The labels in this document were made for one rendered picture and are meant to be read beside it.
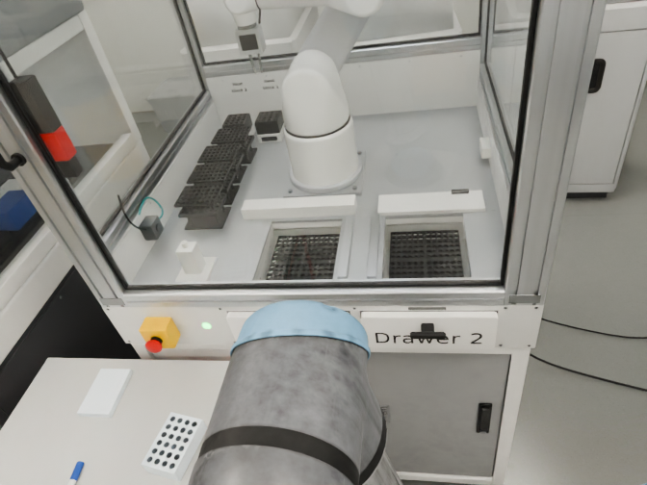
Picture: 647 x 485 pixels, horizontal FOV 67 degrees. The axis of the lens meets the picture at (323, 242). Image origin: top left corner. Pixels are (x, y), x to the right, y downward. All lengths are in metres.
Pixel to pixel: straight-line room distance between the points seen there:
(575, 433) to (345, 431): 1.73
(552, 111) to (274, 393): 0.62
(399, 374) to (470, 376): 0.18
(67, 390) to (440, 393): 0.97
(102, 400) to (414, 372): 0.78
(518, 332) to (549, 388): 0.99
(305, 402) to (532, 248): 0.71
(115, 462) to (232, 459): 0.95
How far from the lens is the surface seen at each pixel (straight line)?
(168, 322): 1.25
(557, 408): 2.09
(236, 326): 1.19
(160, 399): 1.31
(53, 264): 1.71
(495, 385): 1.35
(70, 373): 1.50
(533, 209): 0.92
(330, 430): 0.35
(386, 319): 1.08
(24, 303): 1.63
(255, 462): 0.33
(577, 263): 2.62
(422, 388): 1.36
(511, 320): 1.13
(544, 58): 0.79
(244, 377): 0.37
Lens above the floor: 1.75
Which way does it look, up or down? 40 degrees down
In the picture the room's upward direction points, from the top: 12 degrees counter-clockwise
